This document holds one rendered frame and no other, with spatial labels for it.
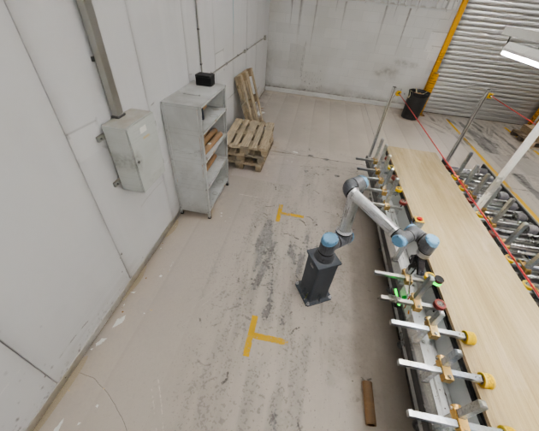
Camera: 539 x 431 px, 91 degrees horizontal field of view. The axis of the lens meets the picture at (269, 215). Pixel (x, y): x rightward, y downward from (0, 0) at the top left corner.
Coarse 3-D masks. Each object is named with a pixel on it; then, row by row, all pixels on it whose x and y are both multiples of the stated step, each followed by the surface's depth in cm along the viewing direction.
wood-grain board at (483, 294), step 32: (416, 160) 362; (416, 192) 301; (448, 192) 306; (448, 224) 262; (480, 224) 266; (448, 256) 229; (480, 256) 232; (448, 288) 203; (480, 288) 205; (512, 288) 208; (480, 320) 185; (512, 320) 187; (480, 352) 167; (512, 352) 169; (512, 384) 155; (512, 416) 142
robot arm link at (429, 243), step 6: (426, 234) 177; (432, 234) 176; (420, 240) 178; (426, 240) 174; (432, 240) 172; (438, 240) 173; (420, 246) 180; (426, 246) 175; (432, 246) 173; (426, 252) 177; (432, 252) 177
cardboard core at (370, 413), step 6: (366, 384) 223; (366, 390) 220; (372, 390) 221; (366, 396) 217; (372, 396) 217; (366, 402) 214; (372, 402) 213; (366, 408) 211; (372, 408) 210; (366, 414) 208; (372, 414) 207; (366, 420) 206; (372, 420) 204; (372, 426) 206
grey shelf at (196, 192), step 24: (192, 96) 296; (216, 96) 350; (168, 120) 287; (192, 120) 282; (216, 120) 330; (168, 144) 307; (192, 144) 301; (216, 144) 354; (192, 168) 323; (216, 168) 378; (192, 192) 348; (216, 192) 398
